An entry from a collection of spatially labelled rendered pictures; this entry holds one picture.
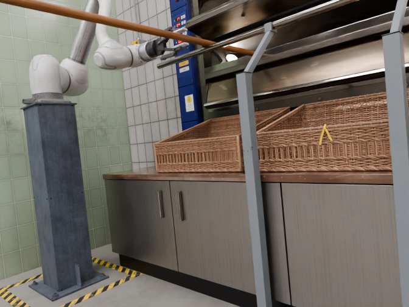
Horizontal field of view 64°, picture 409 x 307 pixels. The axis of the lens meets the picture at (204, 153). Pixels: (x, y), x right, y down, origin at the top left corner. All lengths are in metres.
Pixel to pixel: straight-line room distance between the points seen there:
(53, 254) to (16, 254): 0.54
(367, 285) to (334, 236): 0.17
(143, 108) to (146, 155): 0.37
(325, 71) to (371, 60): 0.20
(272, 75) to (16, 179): 1.70
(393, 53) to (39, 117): 1.57
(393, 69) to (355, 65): 0.67
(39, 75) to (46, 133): 0.31
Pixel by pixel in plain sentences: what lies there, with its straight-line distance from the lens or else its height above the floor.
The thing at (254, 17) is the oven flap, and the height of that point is 1.37.
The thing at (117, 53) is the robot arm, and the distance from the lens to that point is 1.65.
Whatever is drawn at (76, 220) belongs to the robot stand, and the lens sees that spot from 1.96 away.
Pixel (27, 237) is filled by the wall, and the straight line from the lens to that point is 2.45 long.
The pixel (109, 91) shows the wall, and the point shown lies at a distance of 2.74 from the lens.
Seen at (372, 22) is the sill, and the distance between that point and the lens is 1.67.
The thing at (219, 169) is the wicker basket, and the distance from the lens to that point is 1.42.
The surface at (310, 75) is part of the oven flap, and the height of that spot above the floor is 0.99.
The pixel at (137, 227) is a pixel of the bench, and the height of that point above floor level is 0.28.
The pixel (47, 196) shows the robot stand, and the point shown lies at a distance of 1.89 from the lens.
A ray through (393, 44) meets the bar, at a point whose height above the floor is 0.92.
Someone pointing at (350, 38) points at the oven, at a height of 1.12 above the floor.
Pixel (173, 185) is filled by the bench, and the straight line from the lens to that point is 1.57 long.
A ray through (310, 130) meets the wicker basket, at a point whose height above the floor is 0.72.
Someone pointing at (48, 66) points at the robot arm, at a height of 1.20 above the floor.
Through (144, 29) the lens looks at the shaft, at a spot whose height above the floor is 1.18.
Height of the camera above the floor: 0.72
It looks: 2 degrees down
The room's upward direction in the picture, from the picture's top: 6 degrees counter-clockwise
